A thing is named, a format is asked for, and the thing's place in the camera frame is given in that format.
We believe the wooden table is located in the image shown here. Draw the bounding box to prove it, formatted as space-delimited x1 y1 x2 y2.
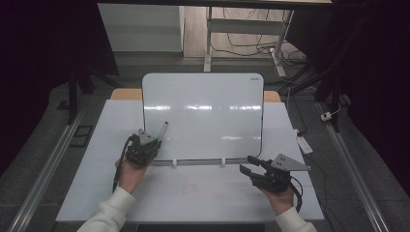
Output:
110 88 282 103

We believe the white desk frame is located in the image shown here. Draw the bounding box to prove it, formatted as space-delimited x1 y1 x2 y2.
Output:
203 6 295 78

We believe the white whiteboard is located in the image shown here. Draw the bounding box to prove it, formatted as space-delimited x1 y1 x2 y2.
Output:
141 72 265 162

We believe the person's left hand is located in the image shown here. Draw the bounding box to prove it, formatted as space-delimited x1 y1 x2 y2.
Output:
114 157 153 194

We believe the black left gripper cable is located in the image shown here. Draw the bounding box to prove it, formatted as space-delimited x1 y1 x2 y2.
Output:
111 134 134 194

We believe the black metal stand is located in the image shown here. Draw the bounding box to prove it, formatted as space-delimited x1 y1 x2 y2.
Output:
57 62 121 126
313 61 353 133

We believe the tangle of black floor cables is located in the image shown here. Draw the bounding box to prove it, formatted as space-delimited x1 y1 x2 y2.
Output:
211 7 310 95

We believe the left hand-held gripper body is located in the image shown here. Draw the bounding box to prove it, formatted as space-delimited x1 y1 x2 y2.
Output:
125 128 158 167

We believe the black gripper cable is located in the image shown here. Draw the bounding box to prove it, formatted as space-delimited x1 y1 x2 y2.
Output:
289 176 305 214
111 134 134 194

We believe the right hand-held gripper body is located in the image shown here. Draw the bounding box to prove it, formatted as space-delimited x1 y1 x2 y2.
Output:
252 153 312 194

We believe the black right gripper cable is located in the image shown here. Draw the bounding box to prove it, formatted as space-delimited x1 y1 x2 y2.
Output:
289 176 305 214

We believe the white power strip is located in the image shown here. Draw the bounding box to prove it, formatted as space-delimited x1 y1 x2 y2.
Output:
295 129 314 156

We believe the black floor plate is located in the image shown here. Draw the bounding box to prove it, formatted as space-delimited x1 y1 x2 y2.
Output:
70 125 95 149

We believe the white cabinet panel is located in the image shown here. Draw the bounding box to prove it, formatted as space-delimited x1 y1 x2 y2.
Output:
98 3 186 53

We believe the person's right hand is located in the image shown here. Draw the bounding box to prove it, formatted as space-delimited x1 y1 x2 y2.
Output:
261 186 296 217

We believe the whiteboard marker pen black cap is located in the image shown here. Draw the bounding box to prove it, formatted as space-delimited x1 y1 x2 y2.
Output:
157 121 169 143

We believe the aluminium floor rail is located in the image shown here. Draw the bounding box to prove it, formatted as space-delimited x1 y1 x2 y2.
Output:
316 101 392 232
7 104 90 232

